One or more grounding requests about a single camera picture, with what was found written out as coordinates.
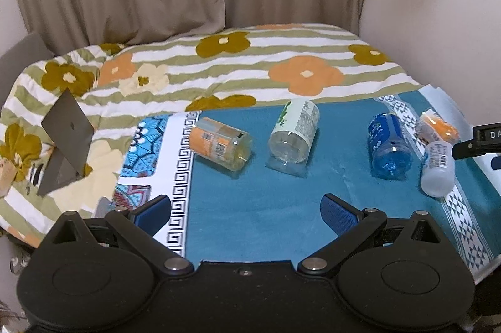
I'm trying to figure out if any orange label clear cup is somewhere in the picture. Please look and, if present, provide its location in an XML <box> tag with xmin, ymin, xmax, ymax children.
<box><xmin>189</xmin><ymin>117</ymin><xmax>252</xmax><ymax>172</ymax></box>

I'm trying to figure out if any white paper sheet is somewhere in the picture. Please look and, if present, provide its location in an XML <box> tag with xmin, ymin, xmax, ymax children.
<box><xmin>419</xmin><ymin>84</ymin><xmax>472</xmax><ymax>140</ymax></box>

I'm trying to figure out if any blue plastic cup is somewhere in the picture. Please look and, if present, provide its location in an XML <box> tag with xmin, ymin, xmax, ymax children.
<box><xmin>368</xmin><ymin>112</ymin><xmax>413</xmax><ymax>180</ymax></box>

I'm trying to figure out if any white green label clear cup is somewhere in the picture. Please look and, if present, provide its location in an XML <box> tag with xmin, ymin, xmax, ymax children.
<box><xmin>267</xmin><ymin>99</ymin><xmax>320</xmax><ymax>177</ymax></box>

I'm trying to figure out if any grey headboard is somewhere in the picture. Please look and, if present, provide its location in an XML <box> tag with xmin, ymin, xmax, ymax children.
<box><xmin>0</xmin><ymin>32</ymin><xmax>54</xmax><ymax>105</ymax></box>

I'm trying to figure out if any blue patterned mat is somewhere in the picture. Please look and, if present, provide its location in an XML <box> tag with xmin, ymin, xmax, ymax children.
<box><xmin>113</xmin><ymin>88</ymin><xmax>500</xmax><ymax>273</ymax></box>

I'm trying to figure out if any floral striped quilt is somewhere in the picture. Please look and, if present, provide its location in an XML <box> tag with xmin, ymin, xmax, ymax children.
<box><xmin>1</xmin><ymin>23</ymin><xmax>419</xmax><ymax>247</ymax></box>

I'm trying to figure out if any translucent white cup blue logo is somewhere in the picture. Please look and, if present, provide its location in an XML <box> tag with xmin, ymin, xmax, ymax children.
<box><xmin>420</xmin><ymin>140</ymin><xmax>455</xmax><ymax>198</ymax></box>

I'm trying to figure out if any orange wrapped clear cup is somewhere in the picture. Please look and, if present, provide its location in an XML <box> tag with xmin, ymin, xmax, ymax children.
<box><xmin>414</xmin><ymin>109</ymin><xmax>459</xmax><ymax>145</ymax></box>

